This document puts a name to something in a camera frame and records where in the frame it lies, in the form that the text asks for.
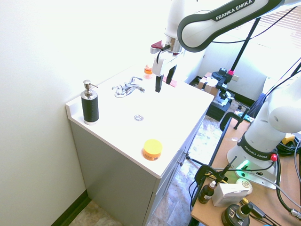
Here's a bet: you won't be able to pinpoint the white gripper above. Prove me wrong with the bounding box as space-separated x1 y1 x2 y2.
151 50 184 93

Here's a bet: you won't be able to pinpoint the red flat object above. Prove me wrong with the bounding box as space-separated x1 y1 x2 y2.
162 76 178 88

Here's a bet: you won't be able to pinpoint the white bottle with orange cap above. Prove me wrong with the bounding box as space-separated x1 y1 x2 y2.
143 65 154 81

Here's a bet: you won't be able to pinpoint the brown cardboard box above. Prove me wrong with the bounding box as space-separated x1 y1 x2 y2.
197 71 221 95

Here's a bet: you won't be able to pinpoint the black stacked cases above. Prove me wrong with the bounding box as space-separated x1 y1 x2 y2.
206 93 234 122

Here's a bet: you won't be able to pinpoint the yellow lidded orange jar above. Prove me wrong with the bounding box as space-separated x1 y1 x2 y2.
142 138 163 163

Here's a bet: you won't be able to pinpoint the white vanity sink top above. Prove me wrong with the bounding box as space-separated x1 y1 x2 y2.
65 63 215 179

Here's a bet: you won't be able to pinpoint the black C-clamp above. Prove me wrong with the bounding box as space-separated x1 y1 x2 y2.
185 152 238 206
219 112 246 133

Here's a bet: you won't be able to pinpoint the black chrome soap dispenser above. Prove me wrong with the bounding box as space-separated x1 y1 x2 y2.
80 79 101 126

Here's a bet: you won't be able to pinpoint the blue cloth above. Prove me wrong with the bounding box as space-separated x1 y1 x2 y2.
248 93 268 119

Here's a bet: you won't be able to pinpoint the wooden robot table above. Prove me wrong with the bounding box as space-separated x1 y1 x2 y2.
190 116 301 226

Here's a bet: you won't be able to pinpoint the grey vanity cabinet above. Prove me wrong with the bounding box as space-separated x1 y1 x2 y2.
69 110 210 226

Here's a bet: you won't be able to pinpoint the brown dropper bottle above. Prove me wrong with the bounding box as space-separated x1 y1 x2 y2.
198 180 217 205

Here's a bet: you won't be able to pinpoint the window blinds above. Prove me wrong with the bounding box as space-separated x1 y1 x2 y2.
231 6 301 49

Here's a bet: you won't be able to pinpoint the white cardboard box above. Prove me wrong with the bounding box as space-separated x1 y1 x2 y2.
211 183 251 208

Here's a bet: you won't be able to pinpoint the round white green tin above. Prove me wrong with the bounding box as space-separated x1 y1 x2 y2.
235 178 253 193

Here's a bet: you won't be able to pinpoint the yellow plastic object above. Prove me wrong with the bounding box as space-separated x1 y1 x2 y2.
281 133 295 146

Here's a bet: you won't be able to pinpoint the black round puck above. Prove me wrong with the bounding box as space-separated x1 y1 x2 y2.
222 203 251 226

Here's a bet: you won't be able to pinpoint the dark baseboard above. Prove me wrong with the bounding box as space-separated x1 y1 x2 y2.
55 190 92 226

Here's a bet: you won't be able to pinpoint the red silver wrist camera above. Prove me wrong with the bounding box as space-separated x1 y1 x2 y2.
150 40 170 55

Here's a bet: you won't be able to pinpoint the metal cabinet door handle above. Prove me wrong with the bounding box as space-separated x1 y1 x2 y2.
177 152 189 166

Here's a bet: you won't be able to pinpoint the black camera stand pink clamp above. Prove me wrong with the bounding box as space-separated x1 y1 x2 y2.
211 16 261 101

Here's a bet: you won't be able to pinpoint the black cable bundle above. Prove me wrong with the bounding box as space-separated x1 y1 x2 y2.
274 135 301 164

